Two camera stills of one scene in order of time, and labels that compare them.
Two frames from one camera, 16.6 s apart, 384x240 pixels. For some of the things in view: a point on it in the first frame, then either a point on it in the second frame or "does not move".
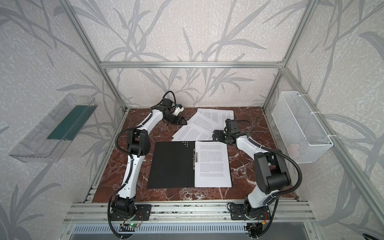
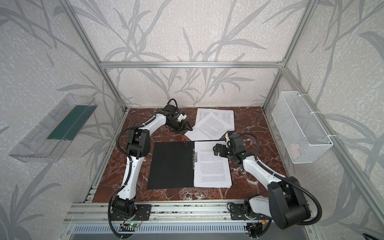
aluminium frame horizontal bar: x=191 y=64 does not move
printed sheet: x=191 y=132 → x=211 y=170
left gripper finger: x=182 y=121 → x=188 y=127
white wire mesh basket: x=302 y=134 does not move
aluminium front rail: x=192 y=212 does not move
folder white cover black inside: x=172 y=166 does not move
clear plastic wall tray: x=51 y=137 does not move
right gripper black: x=220 y=136 → x=222 y=150
